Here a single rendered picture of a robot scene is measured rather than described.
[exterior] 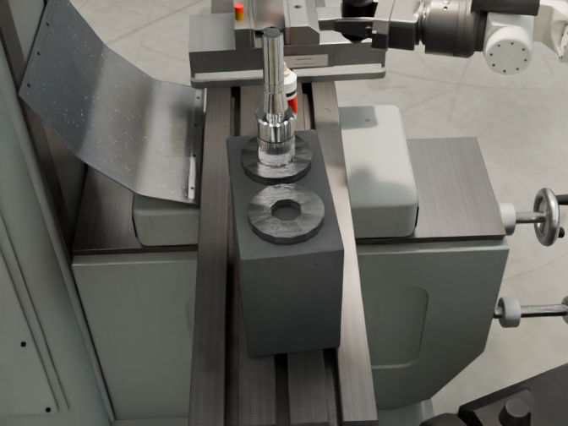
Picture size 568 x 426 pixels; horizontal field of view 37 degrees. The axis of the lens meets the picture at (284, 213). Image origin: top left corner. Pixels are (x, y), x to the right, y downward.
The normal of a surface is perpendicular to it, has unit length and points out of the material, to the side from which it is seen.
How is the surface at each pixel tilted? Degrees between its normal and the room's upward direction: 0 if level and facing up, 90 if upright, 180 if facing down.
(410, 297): 90
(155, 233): 90
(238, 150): 0
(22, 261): 89
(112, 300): 90
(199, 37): 0
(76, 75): 63
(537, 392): 0
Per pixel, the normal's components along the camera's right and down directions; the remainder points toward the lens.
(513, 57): -0.22, 0.71
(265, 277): 0.12, 0.69
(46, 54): 0.88, -0.35
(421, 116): -0.02, -0.71
